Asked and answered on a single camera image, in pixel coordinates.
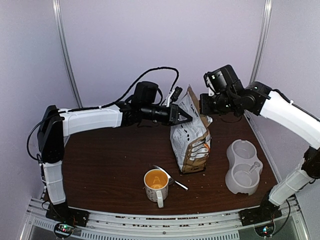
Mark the left circuit board with leds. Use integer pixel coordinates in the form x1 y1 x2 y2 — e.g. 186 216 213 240
53 222 75 239

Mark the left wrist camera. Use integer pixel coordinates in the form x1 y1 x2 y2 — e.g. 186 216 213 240
161 86 183 107

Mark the circuit board with leds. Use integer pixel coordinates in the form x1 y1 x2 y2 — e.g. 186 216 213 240
53 222 75 239
254 222 275 238

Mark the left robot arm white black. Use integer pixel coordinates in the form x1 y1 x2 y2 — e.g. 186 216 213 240
37 81 193 222

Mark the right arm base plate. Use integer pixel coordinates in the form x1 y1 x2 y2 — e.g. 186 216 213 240
238 206 282 226

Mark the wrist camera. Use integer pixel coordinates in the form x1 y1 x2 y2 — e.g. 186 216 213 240
203 71 216 97
161 86 183 107

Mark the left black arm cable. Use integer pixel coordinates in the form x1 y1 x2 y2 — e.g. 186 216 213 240
26 66 180 161

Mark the aluminium corner post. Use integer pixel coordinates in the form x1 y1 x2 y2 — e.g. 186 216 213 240
249 0 273 83
52 0 83 108

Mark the brown dog food bag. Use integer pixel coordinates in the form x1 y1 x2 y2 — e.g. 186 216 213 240
170 86 213 174

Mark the white double pet bowl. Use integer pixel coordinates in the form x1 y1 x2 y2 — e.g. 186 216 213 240
225 139 263 196

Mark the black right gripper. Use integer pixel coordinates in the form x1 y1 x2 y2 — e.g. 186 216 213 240
199 92 238 115

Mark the left aluminium corner post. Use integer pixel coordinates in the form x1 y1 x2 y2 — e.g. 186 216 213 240
52 0 83 108

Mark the metal spoon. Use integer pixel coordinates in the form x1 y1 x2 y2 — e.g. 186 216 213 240
153 165 189 191

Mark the right aluminium corner post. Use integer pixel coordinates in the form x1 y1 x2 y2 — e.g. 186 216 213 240
249 0 273 83

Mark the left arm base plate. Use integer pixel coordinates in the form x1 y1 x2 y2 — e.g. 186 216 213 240
45 203 90 227

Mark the right circuit board with leds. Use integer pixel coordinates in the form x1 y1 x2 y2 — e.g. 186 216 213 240
254 222 275 238

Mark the white mug yellow inside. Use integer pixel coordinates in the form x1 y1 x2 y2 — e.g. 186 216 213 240
143 169 169 209

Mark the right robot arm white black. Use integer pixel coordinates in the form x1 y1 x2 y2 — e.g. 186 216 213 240
199 64 320 221

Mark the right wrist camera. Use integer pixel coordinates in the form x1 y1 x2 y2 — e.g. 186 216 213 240
203 71 216 97

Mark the aluminium front rail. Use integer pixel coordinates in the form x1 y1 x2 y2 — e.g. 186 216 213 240
17 197 311 240

